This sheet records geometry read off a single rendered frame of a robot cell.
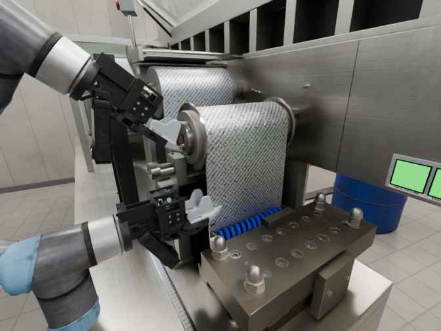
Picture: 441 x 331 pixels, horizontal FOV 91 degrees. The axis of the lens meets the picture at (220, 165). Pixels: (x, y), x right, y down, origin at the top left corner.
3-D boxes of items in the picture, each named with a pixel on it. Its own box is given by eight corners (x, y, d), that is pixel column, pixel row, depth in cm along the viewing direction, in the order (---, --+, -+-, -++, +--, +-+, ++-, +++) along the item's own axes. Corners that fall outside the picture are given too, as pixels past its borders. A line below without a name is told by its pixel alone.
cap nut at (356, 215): (342, 222, 54) (346, 207, 52) (350, 217, 55) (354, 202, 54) (357, 230, 51) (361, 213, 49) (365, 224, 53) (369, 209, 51)
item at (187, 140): (187, 123, 42) (189, 159, 45) (196, 123, 43) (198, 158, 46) (173, 119, 48) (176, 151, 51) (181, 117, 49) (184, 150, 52)
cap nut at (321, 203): (309, 205, 61) (311, 192, 60) (317, 202, 63) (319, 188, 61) (321, 211, 58) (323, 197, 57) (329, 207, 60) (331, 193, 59)
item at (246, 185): (209, 236, 51) (205, 163, 45) (279, 207, 63) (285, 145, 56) (210, 238, 51) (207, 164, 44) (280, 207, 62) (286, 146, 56)
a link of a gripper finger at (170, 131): (199, 134, 44) (161, 107, 39) (184, 159, 44) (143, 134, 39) (193, 132, 47) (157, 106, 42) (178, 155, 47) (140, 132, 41)
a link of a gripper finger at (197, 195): (219, 186, 48) (181, 198, 44) (220, 209, 50) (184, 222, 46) (212, 181, 51) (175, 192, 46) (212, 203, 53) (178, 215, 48)
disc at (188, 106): (179, 160, 56) (174, 100, 51) (181, 160, 56) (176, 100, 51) (207, 179, 44) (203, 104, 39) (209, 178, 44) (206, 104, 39)
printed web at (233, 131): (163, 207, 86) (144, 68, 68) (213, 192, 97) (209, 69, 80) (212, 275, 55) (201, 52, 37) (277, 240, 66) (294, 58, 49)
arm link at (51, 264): (22, 276, 36) (3, 234, 33) (96, 250, 41) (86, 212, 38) (11, 316, 30) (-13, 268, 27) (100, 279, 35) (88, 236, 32)
